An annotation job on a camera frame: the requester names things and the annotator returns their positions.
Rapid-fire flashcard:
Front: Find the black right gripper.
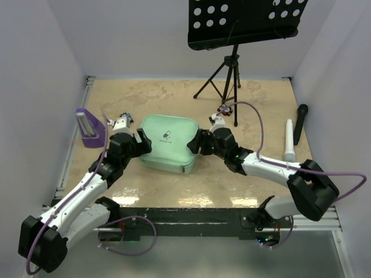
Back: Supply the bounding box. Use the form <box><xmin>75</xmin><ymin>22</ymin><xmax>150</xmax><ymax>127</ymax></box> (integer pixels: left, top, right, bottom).
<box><xmin>187</xmin><ymin>129</ymin><xmax>228</xmax><ymax>160</ymax></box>

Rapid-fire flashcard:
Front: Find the mint green medicine case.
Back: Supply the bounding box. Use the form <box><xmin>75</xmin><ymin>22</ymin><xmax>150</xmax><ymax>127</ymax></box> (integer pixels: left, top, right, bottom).
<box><xmin>140</xmin><ymin>114</ymin><xmax>199</xmax><ymax>174</ymax></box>

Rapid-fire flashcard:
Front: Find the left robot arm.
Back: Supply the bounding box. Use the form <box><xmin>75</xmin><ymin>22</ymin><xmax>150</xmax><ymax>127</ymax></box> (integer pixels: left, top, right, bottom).
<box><xmin>18</xmin><ymin>128</ymin><xmax>152</xmax><ymax>273</ymax></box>

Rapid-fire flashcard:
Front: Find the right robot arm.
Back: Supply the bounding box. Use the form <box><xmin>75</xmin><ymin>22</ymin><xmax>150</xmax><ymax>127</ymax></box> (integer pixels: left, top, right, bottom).
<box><xmin>187</xmin><ymin>127</ymin><xmax>339</xmax><ymax>228</ymax></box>

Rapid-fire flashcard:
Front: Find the red owl toy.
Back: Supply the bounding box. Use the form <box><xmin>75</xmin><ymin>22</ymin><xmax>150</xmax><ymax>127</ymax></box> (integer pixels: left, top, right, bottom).
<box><xmin>217</xmin><ymin>104</ymin><xmax>233</xmax><ymax>116</ymax></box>

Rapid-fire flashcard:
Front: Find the blue owl toy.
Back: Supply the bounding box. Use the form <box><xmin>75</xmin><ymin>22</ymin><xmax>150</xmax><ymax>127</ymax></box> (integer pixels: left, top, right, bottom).
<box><xmin>121</xmin><ymin>112</ymin><xmax>134</xmax><ymax>123</ymax></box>

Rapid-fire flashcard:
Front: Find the purple metronome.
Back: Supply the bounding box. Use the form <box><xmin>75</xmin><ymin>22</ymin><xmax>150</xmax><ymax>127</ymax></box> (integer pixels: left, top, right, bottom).
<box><xmin>75</xmin><ymin>108</ymin><xmax>106</xmax><ymax>148</ymax></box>

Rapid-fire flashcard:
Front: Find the white microphone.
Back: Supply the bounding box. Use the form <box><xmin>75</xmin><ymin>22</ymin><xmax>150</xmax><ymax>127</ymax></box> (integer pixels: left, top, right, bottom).
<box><xmin>283</xmin><ymin>119</ymin><xmax>296</xmax><ymax>162</ymax></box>

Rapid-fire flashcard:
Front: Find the black microphone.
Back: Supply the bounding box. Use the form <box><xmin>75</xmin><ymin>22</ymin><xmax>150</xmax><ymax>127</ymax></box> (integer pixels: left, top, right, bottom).
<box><xmin>293</xmin><ymin>104</ymin><xmax>308</xmax><ymax>145</ymax></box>

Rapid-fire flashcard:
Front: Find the black music stand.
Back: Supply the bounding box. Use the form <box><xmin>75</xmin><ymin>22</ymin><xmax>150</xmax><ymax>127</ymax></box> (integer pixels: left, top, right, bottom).
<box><xmin>187</xmin><ymin>0</ymin><xmax>311</xmax><ymax>127</ymax></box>

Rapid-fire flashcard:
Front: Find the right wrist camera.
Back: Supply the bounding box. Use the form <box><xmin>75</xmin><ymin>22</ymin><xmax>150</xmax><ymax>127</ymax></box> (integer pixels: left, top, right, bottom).
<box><xmin>209</xmin><ymin>114</ymin><xmax>225</xmax><ymax>133</ymax></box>

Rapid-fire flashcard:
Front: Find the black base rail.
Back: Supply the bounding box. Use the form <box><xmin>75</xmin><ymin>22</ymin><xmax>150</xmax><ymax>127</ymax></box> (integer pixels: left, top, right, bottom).
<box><xmin>86</xmin><ymin>207</ymin><xmax>292</xmax><ymax>242</ymax></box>

